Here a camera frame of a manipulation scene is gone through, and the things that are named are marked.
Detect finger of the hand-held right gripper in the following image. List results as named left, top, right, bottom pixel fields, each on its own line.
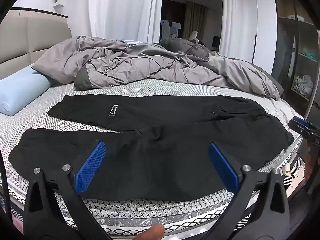
left=288, top=116, right=320, bottom=137

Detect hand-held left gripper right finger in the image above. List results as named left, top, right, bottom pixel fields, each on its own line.
left=209, top=142, right=292, bottom=240

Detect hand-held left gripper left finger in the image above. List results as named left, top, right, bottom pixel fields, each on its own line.
left=24, top=141, right=118, bottom=240

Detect black pants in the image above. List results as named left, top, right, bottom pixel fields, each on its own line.
left=8, top=94, right=294, bottom=202

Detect person's right hand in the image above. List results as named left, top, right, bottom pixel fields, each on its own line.
left=305, top=146, right=319, bottom=180

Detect person's left hand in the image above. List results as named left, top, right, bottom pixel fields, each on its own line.
left=136, top=224, right=165, bottom=240

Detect grey clothes pile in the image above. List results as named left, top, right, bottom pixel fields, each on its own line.
left=292, top=74, right=314, bottom=95

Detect teal folded cloth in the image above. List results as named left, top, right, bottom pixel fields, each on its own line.
left=300, top=51, right=318, bottom=61

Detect white honeycomb pattern mattress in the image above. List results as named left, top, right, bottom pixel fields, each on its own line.
left=0, top=80, right=310, bottom=238

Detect dark open wardrobe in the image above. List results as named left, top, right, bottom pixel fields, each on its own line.
left=272, top=0, right=320, bottom=120

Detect light blue pillow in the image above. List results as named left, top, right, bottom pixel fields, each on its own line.
left=0, top=64, right=54, bottom=117

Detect grey quilted duvet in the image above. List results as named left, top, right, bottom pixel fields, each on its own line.
left=32, top=35, right=284, bottom=100

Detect white curtain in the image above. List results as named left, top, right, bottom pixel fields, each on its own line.
left=87, top=0, right=163, bottom=43
left=220, top=0, right=258, bottom=63

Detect beige padded headboard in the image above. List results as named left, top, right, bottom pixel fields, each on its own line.
left=0, top=9, right=72, bottom=80

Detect olive curtain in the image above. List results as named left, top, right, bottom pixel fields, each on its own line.
left=184, top=1, right=208, bottom=40

